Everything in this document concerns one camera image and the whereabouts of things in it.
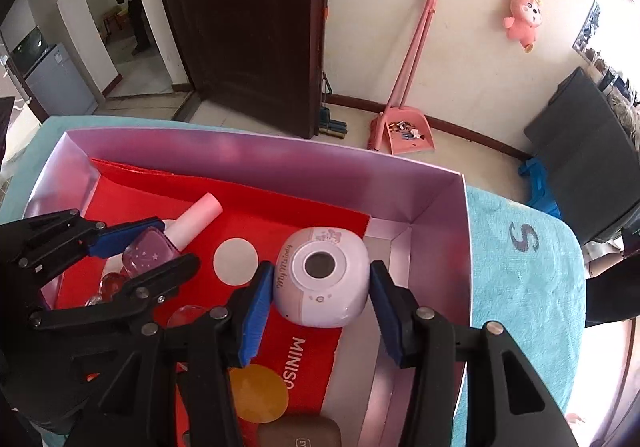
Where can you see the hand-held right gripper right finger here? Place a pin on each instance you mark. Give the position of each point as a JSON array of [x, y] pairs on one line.
[[385, 312]]

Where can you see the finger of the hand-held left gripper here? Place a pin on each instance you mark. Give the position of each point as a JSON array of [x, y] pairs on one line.
[[165, 273], [125, 235]]

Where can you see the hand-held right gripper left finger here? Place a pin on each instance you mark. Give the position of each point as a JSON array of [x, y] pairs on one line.
[[255, 312]]

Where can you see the pink nail polish bottle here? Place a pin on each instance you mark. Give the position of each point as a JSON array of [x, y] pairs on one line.
[[150, 251]]

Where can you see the white round pocket device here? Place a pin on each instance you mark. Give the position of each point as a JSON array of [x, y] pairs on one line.
[[320, 299]]

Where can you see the cardboard box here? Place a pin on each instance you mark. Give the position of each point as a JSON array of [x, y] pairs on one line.
[[300, 167]]

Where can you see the brown rounded case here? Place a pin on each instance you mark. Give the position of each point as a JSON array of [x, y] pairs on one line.
[[300, 432]]

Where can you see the grey small refrigerator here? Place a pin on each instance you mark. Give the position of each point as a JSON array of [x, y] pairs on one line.
[[55, 77]]

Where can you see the pink dustpan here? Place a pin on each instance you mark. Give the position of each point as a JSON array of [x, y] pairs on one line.
[[405, 129]]

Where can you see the green floor brush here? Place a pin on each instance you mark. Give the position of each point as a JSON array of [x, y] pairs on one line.
[[332, 127]]

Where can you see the blue plastic stool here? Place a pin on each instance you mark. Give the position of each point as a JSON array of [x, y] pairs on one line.
[[540, 187]]

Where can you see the red stool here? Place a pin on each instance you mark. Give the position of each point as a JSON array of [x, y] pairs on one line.
[[115, 21]]

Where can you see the dark brown door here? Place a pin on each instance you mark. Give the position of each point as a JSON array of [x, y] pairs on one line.
[[240, 27]]

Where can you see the row of table clutter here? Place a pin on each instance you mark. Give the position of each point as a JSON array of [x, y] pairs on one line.
[[617, 92]]

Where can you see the pink plush toy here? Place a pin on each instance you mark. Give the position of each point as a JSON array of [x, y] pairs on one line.
[[522, 17]]

